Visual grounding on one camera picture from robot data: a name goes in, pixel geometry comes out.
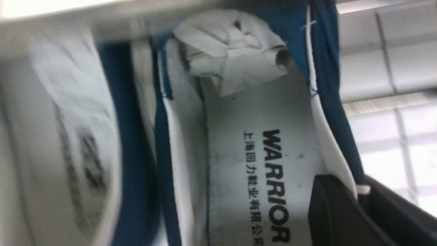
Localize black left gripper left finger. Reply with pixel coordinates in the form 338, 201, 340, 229
308, 175, 396, 246

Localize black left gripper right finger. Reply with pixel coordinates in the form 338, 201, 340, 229
358, 177, 437, 246

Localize navy canvas sneaker white sole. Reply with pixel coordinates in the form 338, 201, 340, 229
153, 0, 365, 246

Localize silver metal shoe rack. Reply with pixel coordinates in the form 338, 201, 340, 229
1, 0, 436, 114

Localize crumpled white stuffing paper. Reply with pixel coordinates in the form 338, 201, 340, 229
173, 9, 290, 97

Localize navy canvas sneaker far left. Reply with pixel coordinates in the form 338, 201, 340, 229
1, 26, 160, 246

